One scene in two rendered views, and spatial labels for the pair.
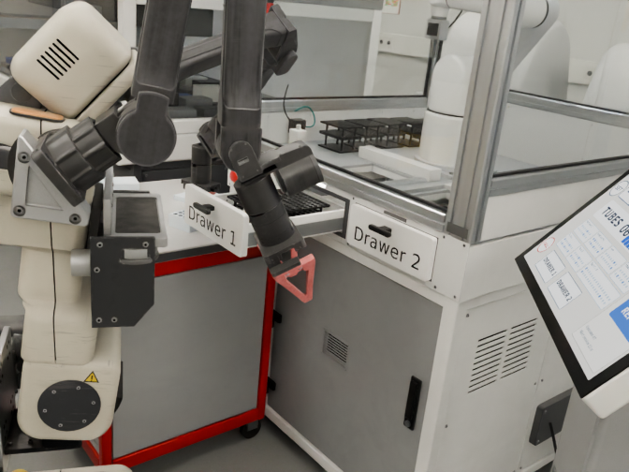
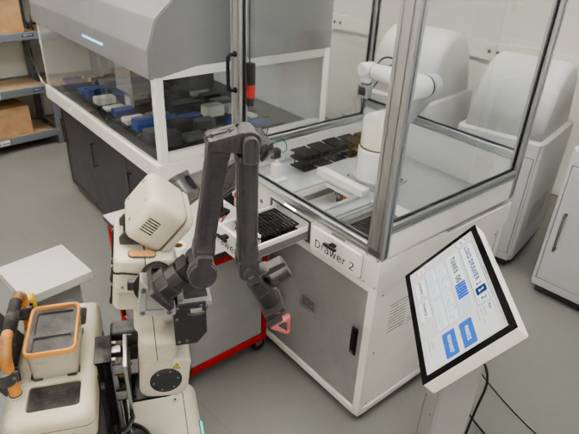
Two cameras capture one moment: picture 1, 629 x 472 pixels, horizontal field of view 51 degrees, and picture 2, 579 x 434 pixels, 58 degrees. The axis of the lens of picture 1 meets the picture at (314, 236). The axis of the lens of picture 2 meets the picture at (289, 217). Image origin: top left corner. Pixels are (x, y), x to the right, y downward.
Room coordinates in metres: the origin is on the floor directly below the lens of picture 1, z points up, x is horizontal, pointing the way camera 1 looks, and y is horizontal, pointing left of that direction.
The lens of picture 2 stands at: (-0.26, 0.02, 2.06)
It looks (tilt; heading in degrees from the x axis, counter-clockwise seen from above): 29 degrees down; 0
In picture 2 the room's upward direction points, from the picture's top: 3 degrees clockwise
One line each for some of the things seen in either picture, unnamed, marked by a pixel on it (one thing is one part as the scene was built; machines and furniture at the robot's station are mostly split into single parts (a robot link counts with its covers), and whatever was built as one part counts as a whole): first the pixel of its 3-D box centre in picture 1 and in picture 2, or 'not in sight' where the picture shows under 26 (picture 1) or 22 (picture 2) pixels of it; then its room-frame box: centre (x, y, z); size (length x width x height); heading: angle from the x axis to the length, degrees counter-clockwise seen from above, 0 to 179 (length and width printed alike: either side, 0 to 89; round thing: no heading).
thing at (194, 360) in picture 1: (149, 321); (189, 286); (1.94, 0.51, 0.38); 0.62 x 0.58 x 0.76; 40
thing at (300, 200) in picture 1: (277, 211); (266, 228); (1.74, 0.11, 0.87); 0.22 x 0.18 x 0.06; 130
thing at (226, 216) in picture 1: (214, 218); (229, 241); (1.61, 0.26, 0.87); 0.29 x 0.02 x 0.11; 40
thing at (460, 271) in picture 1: (435, 191); (367, 195); (2.10, -0.38, 0.87); 1.02 x 0.95 x 0.14; 40
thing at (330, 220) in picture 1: (280, 212); (268, 228); (1.75, 0.10, 0.86); 0.40 x 0.26 x 0.06; 130
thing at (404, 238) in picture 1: (388, 240); (335, 251); (1.58, -0.19, 0.87); 0.29 x 0.02 x 0.11; 40
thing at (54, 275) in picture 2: not in sight; (59, 338); (1.51, 1.02, 0.38); 0.30 x 0.30 x 0.76; 47
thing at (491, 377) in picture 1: (416, 322); (357, 273); (2.09, -0.38, 0.40); 1.03 x 0.95 x 0.80; 40
